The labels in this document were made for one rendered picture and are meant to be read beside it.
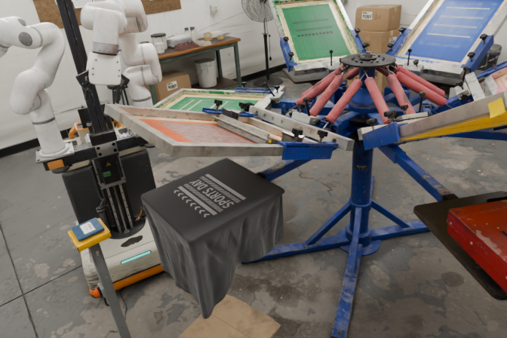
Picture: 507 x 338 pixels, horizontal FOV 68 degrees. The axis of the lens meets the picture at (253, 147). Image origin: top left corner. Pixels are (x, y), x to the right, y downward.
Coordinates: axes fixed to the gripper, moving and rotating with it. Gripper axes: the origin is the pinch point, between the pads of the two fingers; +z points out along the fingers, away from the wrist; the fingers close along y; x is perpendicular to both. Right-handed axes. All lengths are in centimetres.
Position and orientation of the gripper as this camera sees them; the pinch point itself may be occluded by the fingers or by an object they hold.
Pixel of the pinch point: (102, 99)
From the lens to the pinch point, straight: 135.2
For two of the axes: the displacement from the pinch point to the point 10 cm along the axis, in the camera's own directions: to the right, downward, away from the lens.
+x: 6.3, 3.0, -7.2
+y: -7.6, 0.6, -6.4
